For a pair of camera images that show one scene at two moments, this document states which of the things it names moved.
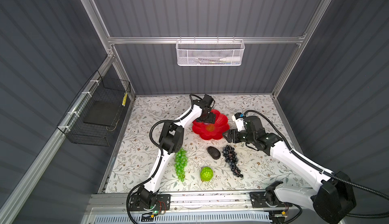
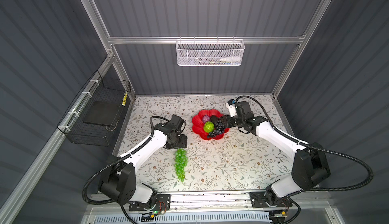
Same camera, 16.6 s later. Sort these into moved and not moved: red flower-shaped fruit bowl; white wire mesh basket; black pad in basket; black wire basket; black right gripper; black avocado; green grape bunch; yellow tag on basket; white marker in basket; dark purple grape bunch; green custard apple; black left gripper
Moved: black right gripper; green custard apple; black left gripper; black avocado; dark purple grape bunch
Not moved: white marker in basket; red flower-shaped fruit bowl; green grape bunch; black wire basket; yellow tag on basket; white wire mesh basket; black pad in basket
